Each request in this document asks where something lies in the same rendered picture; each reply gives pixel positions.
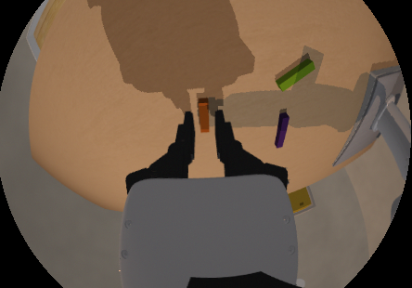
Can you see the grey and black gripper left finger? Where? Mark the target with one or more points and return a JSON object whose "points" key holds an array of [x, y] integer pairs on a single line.
{"points": [[174, 163]]}

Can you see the lime green rod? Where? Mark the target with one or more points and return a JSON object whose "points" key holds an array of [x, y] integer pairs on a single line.
{"points": [[295, 75]]}

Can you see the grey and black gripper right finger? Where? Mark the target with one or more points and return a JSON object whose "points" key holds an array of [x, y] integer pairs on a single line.
{"points": [[238, 161]]}

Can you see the dark purple rod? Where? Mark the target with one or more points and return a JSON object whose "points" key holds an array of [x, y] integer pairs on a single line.
{"points": [[281, 129]]}

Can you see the orange rod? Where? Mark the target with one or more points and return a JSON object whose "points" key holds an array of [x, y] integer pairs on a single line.
{"points": [[204, 115]]}

